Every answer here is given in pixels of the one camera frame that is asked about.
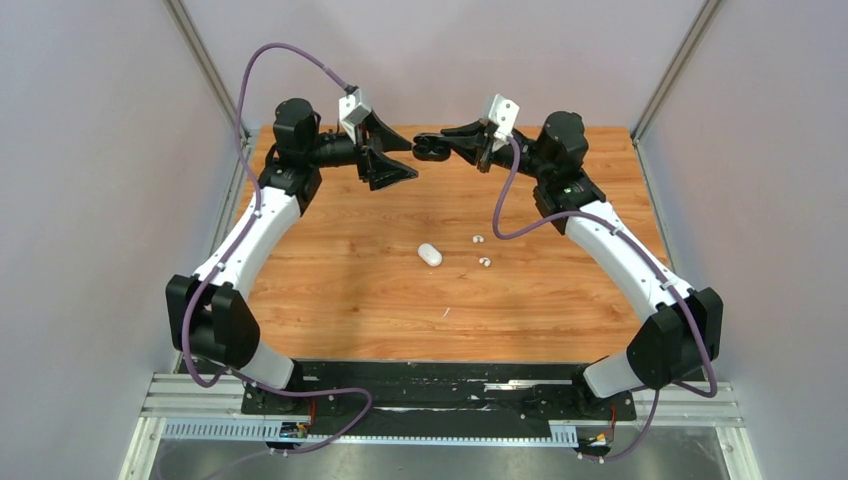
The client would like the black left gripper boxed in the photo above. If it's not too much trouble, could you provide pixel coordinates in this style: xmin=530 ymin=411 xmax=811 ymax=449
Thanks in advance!
xmin=306 ymin=108 xmax=418 ymax=191

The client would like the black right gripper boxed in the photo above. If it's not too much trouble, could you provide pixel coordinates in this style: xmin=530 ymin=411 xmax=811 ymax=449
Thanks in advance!
xmin=438 ymin=121 xmax=552 ymax=182

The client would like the black earbud charging case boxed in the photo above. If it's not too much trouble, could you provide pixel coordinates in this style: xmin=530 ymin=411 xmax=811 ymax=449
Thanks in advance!
xmin=411 ymin=133 xmax=452 ymax=162

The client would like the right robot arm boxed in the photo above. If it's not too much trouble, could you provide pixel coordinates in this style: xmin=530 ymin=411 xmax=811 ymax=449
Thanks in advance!
xmin=429 ymin=111 xmax=723 ymax=418

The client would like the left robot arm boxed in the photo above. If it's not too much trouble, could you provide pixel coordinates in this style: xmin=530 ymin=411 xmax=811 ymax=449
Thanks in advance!
xmin=165 ymin=93 xmax=418 ymax=413

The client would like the white earbud charging case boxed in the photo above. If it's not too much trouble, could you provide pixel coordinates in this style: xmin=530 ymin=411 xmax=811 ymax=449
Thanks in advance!
xmin=417 ymin=243 xmax=443 ymax=267

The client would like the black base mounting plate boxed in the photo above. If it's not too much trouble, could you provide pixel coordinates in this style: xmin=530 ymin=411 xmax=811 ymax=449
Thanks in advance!
xmin=235 ymin=360 xmax=637 ymax=439

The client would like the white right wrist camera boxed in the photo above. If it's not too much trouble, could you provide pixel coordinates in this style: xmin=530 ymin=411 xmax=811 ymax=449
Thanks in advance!
xmin=481 ymin=94 xmax=520 ymax=142

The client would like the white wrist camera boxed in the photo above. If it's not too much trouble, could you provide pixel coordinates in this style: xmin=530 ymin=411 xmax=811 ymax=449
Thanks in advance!
xmin=338 ymin=86 xmax=372 ymax=144
xmin=481 ymin=94 xmax=520 ymax=142

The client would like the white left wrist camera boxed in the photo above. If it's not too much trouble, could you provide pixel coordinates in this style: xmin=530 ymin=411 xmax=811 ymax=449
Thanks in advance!
xmin=338 ymin=86 xmax=372 ymax=144

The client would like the left aluminium corner post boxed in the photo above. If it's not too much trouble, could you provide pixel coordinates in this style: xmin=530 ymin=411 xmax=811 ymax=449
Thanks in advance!
xmin=163 ymin=0 xmax=251 ymax=142

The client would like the aluminium corner post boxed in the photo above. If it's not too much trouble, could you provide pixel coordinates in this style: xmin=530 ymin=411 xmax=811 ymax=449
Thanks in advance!
xmin=163 ymin=0 xmax=251 ymax=142
xmin=630 ymin=0 xmax=725 ymax=146

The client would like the right aluminium corner post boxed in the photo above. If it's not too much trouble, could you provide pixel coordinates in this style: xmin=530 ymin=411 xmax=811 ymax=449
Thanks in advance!
xmin=630 ymin=0 xmax=725 ymax=146

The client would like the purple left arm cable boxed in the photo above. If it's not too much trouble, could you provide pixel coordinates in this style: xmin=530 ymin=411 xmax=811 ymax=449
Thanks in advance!
xmin=180 ymin=42 xmax=374 ymax=456

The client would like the slotted cable duct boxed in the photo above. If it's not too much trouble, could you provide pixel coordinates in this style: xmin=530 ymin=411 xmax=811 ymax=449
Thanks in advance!
xmin=162 ymin=418 xmax=580 ymax=448

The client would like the aluminium frame rail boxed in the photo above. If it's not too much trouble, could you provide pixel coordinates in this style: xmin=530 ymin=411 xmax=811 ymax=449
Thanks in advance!
xmin=142 ymin=374 xmax=744 ymax=428

